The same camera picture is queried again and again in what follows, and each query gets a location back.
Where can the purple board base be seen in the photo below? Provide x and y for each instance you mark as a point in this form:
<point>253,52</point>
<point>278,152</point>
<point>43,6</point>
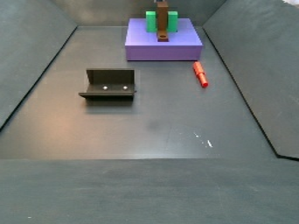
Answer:
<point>143,47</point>

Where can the red cylinder peg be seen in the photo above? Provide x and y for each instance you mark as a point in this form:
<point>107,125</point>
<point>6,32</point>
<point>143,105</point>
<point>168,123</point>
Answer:
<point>201,74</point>

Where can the green U-shaped block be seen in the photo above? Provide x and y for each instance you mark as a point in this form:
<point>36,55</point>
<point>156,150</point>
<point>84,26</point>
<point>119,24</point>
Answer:
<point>151,24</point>

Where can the brown L-shaped block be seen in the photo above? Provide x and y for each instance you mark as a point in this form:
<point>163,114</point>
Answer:
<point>162,19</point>

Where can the black metal bracket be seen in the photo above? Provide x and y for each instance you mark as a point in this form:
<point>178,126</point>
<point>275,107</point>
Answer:
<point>110,83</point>

